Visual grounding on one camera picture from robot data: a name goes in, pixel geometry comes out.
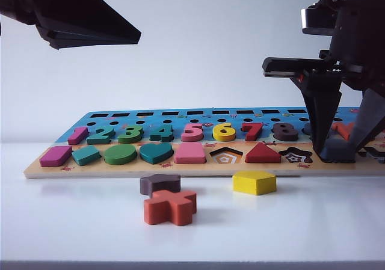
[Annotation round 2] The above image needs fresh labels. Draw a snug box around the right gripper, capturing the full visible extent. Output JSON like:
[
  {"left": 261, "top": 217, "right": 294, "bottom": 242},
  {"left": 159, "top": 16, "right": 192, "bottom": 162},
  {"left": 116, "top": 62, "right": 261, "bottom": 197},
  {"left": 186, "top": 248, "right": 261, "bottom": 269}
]
[{"left": 300, "top": 8, "right": 385, "bottom": 160}]

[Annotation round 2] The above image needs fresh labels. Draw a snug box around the dark grey square block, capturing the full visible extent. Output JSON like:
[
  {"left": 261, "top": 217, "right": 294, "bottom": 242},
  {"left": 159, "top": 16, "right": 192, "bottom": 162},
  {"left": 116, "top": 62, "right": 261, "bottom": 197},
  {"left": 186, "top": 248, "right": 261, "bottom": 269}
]
[{"left": 319, "top": 140, "right": 358, "bottom": 163}]

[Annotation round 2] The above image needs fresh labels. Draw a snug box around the brown number eight piece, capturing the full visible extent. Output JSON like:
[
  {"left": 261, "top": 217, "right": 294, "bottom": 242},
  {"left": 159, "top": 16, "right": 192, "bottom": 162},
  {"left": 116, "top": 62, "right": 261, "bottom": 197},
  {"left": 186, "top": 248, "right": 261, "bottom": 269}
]
[{"left": 272, "top": 122, "right": 298, "bottom": 143}]

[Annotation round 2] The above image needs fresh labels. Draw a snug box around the red triangle block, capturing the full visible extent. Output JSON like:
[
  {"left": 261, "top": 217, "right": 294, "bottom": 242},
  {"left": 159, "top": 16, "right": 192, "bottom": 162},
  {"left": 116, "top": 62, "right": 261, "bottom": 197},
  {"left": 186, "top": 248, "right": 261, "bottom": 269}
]
[{"left": 245, "top": 143, "right": 282, "bottom": 164}]

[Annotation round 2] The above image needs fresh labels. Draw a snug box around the red number seven piece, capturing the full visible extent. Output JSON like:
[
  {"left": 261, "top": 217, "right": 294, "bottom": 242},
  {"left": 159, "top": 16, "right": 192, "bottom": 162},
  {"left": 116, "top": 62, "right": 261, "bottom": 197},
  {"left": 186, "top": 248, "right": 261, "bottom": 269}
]
[{"left": 241, "top": 122, "right": 265, "bottom": 143}]

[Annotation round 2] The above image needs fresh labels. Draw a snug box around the magenta number one piece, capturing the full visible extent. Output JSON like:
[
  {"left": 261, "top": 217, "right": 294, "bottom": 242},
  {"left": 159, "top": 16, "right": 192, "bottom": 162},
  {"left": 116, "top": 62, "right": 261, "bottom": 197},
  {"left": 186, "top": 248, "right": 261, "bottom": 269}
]
[{"left": 67, "top": 126, "right": 90, "bottom": 146}]

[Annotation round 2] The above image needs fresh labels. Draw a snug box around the teal number two piece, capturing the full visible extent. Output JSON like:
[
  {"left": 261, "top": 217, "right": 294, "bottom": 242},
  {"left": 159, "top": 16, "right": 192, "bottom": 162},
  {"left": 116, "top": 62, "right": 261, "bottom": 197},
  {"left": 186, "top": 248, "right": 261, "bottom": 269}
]
[{"left": 86, "top": 126, "right": 116, "bottom": 146}]

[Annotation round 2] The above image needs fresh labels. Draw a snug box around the yellow pentagon block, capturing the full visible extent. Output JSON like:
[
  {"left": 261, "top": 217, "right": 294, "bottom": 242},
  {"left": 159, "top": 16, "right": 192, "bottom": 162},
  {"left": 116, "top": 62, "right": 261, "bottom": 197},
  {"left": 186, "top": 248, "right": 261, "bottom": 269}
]
[{"left": 232, "top": 170, "right": 277, "bottom": 196}]

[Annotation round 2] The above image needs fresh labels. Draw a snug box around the green number three piece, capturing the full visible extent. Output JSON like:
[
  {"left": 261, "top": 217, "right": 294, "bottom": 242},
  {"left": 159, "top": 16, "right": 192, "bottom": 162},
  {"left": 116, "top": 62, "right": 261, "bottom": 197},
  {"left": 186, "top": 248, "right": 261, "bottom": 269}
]
[{"left": 117, "top": 124, "right": 144, "bottom": 144}]

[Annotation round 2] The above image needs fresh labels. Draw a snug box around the yellow number six piece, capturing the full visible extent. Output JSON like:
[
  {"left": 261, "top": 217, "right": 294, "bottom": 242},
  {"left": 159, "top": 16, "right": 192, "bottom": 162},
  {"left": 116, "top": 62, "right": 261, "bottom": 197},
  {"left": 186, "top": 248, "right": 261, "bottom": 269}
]
[{"left": 212, "top": 122, "right": 237, "bottom": 143}]

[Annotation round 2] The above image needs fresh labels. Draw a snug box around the teal rhombus block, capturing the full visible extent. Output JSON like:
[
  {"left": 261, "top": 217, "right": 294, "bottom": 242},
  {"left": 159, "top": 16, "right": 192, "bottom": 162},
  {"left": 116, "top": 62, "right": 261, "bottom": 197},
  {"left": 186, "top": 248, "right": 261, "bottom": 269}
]
[{"left": 71, "top": 145, "right": 102, "bottom": 167}]

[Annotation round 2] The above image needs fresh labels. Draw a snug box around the green circle block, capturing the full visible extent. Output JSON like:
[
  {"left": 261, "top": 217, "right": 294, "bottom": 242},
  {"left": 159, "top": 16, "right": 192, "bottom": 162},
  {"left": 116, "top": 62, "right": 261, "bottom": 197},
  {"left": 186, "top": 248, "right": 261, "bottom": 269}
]
[{"left": 103, "top": 144, "right": 137, "bottom": 166}]

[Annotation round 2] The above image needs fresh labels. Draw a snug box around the teal number four piece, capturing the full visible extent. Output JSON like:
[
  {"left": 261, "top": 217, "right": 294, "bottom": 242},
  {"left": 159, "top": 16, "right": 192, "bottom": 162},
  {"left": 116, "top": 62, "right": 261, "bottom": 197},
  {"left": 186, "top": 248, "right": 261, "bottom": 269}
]
[{"left": 149, "top": 124, "right": 175, "bottom": 143}]

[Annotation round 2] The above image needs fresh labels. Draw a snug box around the magenta rectangle block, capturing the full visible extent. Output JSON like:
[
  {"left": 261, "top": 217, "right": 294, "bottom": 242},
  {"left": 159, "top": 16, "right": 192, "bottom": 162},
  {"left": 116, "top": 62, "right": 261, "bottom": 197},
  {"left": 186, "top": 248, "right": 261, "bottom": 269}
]
[{"left": 38, "top": 146, "right": 73, "bottom": 168}]

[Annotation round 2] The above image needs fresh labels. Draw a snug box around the teal heart block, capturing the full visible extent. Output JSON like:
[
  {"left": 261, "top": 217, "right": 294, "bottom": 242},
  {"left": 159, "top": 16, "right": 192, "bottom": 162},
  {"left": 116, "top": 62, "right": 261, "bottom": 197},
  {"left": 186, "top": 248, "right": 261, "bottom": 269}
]
[{"left": 138, "top": 143, "right": 174, "bottom": 165}]

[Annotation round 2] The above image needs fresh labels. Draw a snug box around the colourful wooden puzzle board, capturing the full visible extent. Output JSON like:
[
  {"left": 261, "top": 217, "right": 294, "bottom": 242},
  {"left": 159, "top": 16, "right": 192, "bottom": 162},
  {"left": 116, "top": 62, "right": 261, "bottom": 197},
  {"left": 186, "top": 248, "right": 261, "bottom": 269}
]
[{"left": 23, "top": 106, "right": 385, "bottom": 180}]

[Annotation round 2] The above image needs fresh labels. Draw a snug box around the pink number five piece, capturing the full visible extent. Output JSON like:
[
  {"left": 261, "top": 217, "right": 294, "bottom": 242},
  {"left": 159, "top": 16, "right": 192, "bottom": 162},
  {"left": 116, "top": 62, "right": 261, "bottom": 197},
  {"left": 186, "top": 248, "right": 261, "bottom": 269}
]
[{"left": 181, "top": 123, "right": 204, "bottom": 144}]

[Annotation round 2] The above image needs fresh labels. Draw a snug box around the pink trapezoid block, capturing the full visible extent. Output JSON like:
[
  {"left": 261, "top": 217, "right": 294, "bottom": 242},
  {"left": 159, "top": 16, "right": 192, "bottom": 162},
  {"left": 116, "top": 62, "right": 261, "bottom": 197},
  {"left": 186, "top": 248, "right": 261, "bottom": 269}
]
[{"left": 174, "top": 143, "right": 208, "bottom": 165}]

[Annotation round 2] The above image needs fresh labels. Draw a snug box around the brown star block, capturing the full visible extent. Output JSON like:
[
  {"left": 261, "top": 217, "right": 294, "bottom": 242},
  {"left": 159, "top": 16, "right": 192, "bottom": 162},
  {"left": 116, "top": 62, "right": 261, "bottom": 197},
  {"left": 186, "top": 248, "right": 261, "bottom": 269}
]
[{"left": 140, "top": 174, "right": 181, "bottom": 198}]

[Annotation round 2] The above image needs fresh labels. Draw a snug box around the orange cross block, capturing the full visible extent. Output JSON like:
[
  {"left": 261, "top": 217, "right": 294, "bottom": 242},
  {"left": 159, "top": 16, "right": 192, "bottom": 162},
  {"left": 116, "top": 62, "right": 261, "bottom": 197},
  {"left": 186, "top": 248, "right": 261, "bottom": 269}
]
[{"left": 143, "top": 190, "right": 197, "bottom": 227}]

